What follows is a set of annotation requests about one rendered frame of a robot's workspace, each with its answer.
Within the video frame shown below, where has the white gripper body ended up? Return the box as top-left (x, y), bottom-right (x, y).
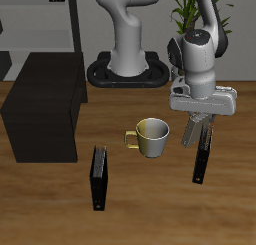
top-left (168, 85), bottom-right (239, 117)

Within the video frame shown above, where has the thin black book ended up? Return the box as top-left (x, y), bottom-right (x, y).
top-left (191, 121), bottom-right (215, 186)

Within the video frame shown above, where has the thick black book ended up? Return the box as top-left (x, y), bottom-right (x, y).
top-left (88, 144), bottom-right (109, 212)

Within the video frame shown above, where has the yellow and white mug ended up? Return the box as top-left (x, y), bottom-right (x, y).
top-left (124, 117), bottom-right (171, 159)

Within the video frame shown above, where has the green pot plant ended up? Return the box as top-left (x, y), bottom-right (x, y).
top-left (170, 0), bottom-right (237, 81)

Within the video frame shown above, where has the dark brown desk caddy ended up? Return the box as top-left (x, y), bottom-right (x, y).
top-left (0, 51), bottom-right (89, 164)

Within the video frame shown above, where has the dark box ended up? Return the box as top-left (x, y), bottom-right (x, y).
top-left (0, 50), bottom-right (13, 82)

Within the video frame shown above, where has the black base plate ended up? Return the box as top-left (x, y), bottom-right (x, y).
top-left (86, 50), bottom-right (171, 89)

